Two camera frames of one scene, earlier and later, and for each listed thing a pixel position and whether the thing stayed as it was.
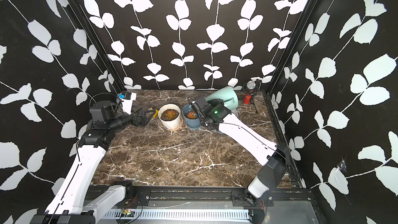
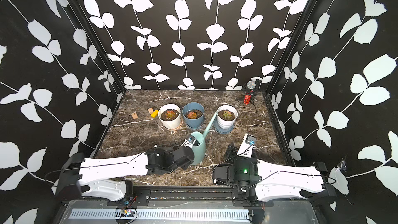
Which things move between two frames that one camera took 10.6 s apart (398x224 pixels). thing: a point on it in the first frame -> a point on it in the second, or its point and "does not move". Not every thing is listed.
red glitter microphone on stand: x=250 y=89 does not move
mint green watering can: x=227 y=95 -> x=199 y=151
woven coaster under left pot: x=176 y=128 does not move
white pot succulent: x=170 y=115 does not move
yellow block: x=156 y=114 does not move
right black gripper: x=209 y=103 -> x=231 y=153
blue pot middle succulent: x=190 y=116 does not move
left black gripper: x=143 y=122 -> x=186 y=166
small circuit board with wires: x=125 y=212 does not move
